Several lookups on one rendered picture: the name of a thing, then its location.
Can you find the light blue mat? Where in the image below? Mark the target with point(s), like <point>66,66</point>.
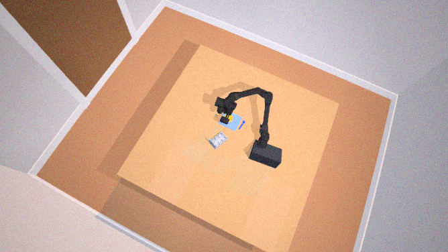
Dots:
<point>234,123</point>

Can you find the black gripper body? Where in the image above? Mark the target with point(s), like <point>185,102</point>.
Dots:
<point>225,119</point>

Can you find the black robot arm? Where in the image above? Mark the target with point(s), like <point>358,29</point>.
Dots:
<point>228,104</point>

